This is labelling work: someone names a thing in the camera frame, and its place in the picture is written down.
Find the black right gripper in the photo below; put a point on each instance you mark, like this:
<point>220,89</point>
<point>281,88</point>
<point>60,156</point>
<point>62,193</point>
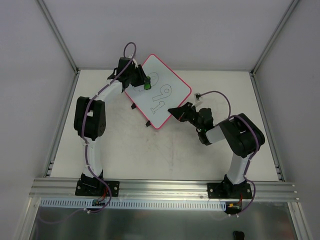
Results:
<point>186,113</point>

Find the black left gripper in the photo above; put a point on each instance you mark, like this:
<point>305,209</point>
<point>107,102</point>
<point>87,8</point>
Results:
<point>139,78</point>

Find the green bone-shaped eraser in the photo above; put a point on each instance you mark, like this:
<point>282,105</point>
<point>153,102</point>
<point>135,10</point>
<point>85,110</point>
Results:
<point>147,83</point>

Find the pink framed whiteboard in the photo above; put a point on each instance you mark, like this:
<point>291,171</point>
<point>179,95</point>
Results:
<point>168,90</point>

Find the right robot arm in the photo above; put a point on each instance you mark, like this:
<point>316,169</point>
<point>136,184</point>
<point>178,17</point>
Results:
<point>243,137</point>

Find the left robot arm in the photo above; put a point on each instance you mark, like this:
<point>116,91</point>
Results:
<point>90,123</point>

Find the black whiteboard stand foot upper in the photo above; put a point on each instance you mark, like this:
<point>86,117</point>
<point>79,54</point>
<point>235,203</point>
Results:
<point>133,106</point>

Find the black whiteboard stand foot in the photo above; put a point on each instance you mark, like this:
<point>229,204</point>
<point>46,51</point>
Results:
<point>148,123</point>
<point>133,106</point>

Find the black whiteboard stand foot lower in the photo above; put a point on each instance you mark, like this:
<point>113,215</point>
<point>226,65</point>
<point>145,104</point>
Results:
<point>148,123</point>

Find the black object at bottom edge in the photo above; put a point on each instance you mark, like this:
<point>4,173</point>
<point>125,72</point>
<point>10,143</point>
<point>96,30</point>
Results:
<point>239,235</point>

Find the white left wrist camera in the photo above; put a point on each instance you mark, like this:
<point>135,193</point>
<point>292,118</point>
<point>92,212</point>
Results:
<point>135,63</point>

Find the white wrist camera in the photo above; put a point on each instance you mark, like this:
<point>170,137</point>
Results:
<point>198,99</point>
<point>135,63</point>

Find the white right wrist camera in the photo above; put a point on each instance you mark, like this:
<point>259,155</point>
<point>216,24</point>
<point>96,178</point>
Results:
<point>198,99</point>

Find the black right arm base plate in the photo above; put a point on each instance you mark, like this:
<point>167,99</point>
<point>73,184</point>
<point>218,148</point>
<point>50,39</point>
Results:
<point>229,191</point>

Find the left aluminium frame post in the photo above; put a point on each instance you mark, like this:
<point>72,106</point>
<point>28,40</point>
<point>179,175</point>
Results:
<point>57,34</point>

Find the aluminium frame post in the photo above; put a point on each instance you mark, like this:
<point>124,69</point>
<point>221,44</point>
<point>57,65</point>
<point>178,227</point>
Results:
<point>57,34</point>
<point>275,34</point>

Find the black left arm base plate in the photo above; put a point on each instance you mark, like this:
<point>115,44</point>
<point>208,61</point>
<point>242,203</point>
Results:
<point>112,187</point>

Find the right aluminium frame post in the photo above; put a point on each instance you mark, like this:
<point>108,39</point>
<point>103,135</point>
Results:
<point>275,34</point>

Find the white slotted cable duct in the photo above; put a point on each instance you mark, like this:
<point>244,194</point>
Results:
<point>206,205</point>

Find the aluminium mounting rail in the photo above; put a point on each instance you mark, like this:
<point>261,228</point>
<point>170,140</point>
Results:
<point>181,190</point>

